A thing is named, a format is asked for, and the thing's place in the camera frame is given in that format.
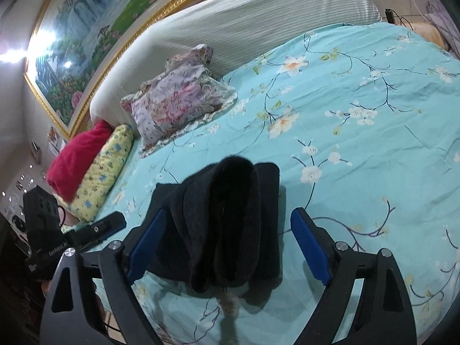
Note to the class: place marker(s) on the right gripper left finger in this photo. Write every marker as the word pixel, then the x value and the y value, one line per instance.
pixel 71 314

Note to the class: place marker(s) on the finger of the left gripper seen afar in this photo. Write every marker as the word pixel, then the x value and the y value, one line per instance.
pixel 95 233

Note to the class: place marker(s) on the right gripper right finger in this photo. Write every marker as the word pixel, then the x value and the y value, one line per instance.
pixel 364 301

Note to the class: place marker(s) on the black pants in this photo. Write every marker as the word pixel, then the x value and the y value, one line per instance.
pixel 222 225

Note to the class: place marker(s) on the red pillow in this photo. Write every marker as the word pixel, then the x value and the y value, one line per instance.
pixel 68 169

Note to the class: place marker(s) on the yellow floral pillow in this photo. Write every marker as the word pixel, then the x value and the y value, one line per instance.
pixel 100 176

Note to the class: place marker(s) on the floral ruffled pillow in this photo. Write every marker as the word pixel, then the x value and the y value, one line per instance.
pixel 178 100

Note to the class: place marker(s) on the turquoise floral bedspread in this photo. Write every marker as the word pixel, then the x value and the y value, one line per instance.
pixel 363 123

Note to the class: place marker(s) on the gold framed landscape painting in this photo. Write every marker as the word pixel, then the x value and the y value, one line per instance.
pixel 70 49

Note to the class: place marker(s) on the grey striped headboard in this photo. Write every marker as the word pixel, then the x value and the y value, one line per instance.
pixel 237 30

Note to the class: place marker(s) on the beige blanket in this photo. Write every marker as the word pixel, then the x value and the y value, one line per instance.
pixel 430 33

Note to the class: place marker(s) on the pink plaid pillow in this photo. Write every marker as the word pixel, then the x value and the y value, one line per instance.
pixel 439 17

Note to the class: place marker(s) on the black camera box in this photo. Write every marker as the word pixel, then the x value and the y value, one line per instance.
pixel 41 217

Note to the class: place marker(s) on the black charger with cable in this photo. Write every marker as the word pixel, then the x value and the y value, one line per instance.
pixel 393 18

